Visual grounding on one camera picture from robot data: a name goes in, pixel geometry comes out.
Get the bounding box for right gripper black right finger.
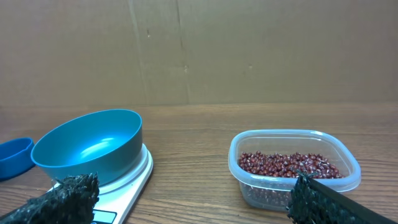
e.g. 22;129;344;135
286;172;397;224

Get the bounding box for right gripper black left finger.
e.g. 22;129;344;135
1;174;100;224

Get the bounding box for blue plastic scoop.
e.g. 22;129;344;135
1;138;35;181

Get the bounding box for white digital kitchen scale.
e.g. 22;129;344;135
48;143;154;224

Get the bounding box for teal blue bowl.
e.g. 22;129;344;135
30;109;143;185

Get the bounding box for red adzuki beans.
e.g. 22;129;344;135
238;151;345;179

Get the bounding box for clear plastic food container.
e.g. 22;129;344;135
228;129;361;211

